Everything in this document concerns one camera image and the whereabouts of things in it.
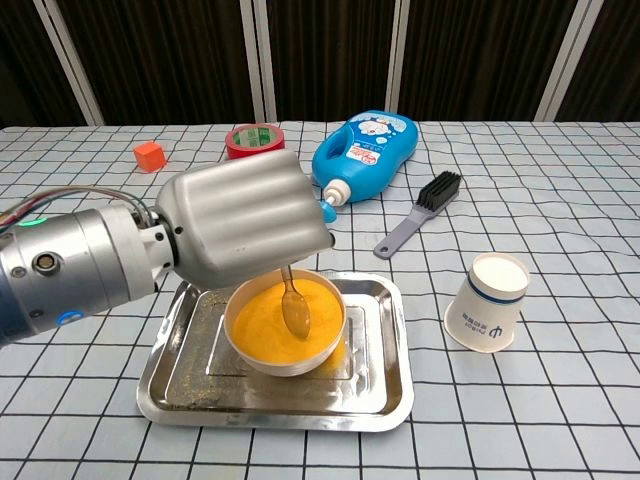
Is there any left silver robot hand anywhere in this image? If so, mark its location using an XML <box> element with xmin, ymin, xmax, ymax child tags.
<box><xmin>153</xmin><ymin>148</ymin><xmax>336</xmax><ymax>291</ymax></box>

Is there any small metal spoon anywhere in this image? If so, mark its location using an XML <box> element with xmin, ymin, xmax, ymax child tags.
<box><xmin>279</xmin><ymin>264</ymin><xmax>312</xmax><ymax>341</ymax></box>

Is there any white bowl of orange powder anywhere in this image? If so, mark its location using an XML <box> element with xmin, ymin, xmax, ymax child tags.
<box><xmin>223</xmin><ymin>268</ymin><xmax>348</xmax><ymax>379</ymax></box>

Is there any red tape roll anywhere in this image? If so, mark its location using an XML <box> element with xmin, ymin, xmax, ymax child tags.
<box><xmin>224</xmin><ymin>123</ymin><xmax>287</xmax><ymax>161</ymax></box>

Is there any orange cube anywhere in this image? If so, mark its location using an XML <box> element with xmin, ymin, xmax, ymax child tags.
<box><xmin>132</xmin><ymin>141</ymin><xmax>167</xmax><ymax>174</ymax></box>

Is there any blue detergent pump bottle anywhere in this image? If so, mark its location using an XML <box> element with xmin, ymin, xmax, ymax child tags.
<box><xmin>311</xmin><ymin>109</ymin><xmax>420</xmax><ymax>225</ymax></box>

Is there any grey brush with black bristles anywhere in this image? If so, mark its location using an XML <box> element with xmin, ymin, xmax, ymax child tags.
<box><xmin>373</xmin><ymin>170</ymin><xmax>463</xmax><ymax>260</ymax></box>

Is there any rectangular steel tray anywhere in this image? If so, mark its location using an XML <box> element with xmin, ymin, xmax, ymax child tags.
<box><xmin>136</xmin><ymin>272</ymin><xmax>416</xmax><ymax>434</ymax></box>

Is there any black folding screen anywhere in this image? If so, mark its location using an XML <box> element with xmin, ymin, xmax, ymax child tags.
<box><xmin>0</xmin><ymin>0</ymin><xmax>640</xmax><ymax>129</ymax></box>

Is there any white paper cup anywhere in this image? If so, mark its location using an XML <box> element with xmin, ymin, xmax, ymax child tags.
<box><xmin>443</xmin><ymin>252</ymin><xmax>531</xmax><ymax>355</ymax></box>

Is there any light blue checked tablecloth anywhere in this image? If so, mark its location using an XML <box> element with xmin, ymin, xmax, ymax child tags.
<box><xmin>0</xmin><ymin>119</ymin><xmax>640</xmax><ymax>480</ymax></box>

